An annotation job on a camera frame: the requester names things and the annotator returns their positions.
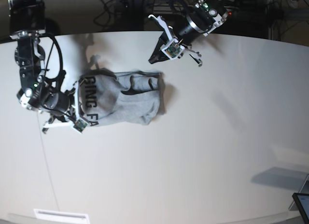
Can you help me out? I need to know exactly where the black tablet screen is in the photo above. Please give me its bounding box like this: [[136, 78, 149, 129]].
[[292, 193, 309, 224]]

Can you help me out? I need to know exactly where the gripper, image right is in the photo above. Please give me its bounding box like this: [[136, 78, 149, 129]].
[[148, 20, 200, 64]]

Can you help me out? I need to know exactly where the grey T-shirt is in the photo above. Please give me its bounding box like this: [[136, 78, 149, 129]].
[[79, 69, 165, 127]]

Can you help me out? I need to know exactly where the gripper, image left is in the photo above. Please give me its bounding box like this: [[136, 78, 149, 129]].
[[44, 88, 76, 120]]

